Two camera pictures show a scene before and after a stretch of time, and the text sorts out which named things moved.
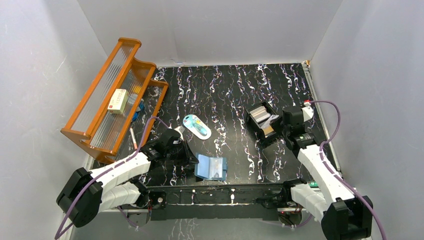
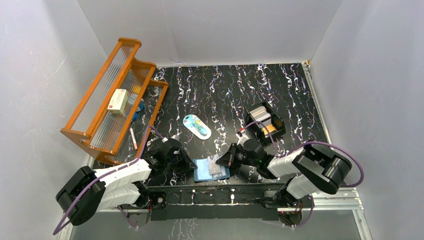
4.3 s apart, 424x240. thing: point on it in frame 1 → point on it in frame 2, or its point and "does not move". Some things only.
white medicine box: [118, 102] does not move
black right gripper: [275, 123] → [228, 159]
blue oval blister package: [197, 127] does not move
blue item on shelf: [141, 107] does not move
